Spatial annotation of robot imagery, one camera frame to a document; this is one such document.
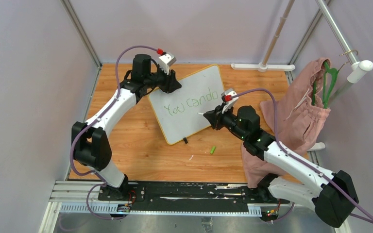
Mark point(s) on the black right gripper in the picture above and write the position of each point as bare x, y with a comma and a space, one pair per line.
215, 117

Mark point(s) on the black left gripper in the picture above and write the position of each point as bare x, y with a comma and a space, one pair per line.
170, 84

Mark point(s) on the yellow framed whiteboard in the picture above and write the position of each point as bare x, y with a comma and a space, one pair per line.
178, 113

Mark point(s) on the green marker cap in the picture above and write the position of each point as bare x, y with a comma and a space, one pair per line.
212, 149

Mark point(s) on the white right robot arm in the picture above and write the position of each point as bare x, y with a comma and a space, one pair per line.
331, 195

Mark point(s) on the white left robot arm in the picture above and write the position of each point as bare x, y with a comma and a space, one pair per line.
90, 145

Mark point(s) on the white rack base foot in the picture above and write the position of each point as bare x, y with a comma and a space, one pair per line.
263, 68

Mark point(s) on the pink cloth garment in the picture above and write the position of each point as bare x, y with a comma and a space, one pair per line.
296, 122

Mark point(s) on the green clothes hanger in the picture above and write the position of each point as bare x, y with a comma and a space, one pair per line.
328, 76

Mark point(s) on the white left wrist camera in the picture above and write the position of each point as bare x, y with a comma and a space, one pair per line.
165, 61

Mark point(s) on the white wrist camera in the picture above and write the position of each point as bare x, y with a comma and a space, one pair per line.
228, 100
165, 61

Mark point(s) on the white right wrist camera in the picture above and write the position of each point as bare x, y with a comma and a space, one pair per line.
228, 100

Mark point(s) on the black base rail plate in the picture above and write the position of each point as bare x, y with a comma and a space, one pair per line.
189, 197

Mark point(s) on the silver clothes rail pole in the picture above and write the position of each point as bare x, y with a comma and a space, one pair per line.
359, 68

